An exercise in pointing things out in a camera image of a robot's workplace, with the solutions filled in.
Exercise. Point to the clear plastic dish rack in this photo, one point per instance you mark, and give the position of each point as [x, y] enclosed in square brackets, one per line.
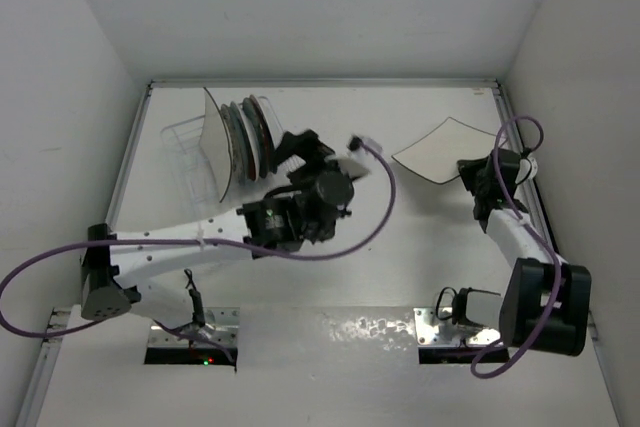
[243, 223]

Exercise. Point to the white square plate black rim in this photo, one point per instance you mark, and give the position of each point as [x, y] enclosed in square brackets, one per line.
[434, 157]

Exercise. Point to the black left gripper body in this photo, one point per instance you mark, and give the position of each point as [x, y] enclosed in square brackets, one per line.
[309, 168]

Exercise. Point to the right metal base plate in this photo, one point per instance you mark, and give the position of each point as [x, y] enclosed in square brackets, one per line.
[431, 332]

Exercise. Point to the metal base plate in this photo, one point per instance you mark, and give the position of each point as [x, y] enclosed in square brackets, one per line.
[222, 328]
[431, 332]

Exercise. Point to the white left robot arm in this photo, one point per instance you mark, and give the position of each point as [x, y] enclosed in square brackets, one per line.
[120, 268]

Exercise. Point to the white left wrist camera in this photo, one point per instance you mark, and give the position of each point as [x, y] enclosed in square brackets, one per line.
[357, 157]

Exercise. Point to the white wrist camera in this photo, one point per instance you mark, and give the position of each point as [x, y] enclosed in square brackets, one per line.
[528, 166]
[357, 157]

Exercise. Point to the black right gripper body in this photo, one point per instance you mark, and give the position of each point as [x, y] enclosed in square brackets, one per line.
[472, 176]

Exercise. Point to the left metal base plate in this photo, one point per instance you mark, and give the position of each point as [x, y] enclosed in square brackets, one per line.
[222, 328]

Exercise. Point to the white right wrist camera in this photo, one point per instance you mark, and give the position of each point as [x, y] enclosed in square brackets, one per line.
[528, 166]

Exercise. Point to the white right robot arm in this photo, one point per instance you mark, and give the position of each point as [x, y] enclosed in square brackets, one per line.
[546, 304]

